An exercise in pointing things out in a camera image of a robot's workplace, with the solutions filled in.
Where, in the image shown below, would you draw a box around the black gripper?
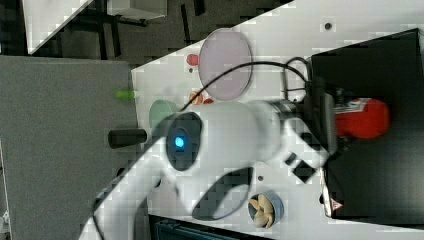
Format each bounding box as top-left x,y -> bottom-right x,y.
303,77 -> 337,155

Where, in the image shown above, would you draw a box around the red plush ketchup bottle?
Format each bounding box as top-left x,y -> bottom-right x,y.
335,98 -> 390,139

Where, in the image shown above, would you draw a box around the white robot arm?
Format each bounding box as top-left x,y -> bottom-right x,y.
78,79 -> 337,240

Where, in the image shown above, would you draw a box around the black oven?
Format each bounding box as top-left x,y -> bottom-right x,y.
312,29 -> 424,228

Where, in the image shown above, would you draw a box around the blue bowl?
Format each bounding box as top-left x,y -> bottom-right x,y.
248,191 -> 284,228

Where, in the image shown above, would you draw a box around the beige toy dumplings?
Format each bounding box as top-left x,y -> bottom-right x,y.
249,194 -> 275,229

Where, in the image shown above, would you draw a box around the red green toy fruit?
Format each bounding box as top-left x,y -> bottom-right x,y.
203,98 -> 214,104

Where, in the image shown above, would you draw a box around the lilac oval plate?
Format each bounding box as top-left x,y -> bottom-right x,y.
198,28 -> 252,101

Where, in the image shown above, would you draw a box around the red toy tomato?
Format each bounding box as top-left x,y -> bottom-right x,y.
186,54 -> 199,66

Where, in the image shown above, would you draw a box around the green oval bowl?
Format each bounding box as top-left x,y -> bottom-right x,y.
149,99 -> 180,133

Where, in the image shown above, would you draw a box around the dark bin at table edge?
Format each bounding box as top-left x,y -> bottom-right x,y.
149,215 -> 271,240

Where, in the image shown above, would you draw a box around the green marker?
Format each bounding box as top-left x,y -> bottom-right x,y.
115,90 -> 136,99

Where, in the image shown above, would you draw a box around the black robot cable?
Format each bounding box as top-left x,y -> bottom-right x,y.
179,56 -> 313,113

